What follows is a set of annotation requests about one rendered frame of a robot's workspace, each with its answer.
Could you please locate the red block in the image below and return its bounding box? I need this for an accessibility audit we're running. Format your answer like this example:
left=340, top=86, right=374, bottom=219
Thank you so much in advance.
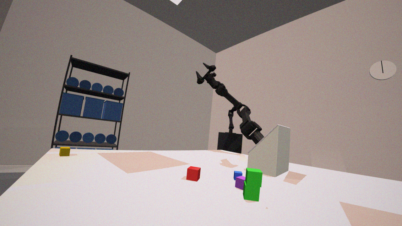
left=186, top=166, right=201, bottom=182

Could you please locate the purple block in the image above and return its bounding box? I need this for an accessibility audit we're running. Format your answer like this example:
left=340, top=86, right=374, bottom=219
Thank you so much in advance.
left=235, top=176, right=246, bottom=190

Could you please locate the yellow cube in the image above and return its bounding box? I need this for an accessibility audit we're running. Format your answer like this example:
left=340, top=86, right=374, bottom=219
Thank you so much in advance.
left=59, top=147, right=70, bottom=156

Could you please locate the blue block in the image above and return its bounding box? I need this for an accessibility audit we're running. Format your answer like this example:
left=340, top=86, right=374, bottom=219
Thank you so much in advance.
left=234, top=171, right=242, bottom=180

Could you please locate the green block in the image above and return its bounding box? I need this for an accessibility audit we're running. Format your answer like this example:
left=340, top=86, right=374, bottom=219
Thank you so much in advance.
left=243, top=181, right=260, bottom=202
left=245, top=168, right=263, bottom=187

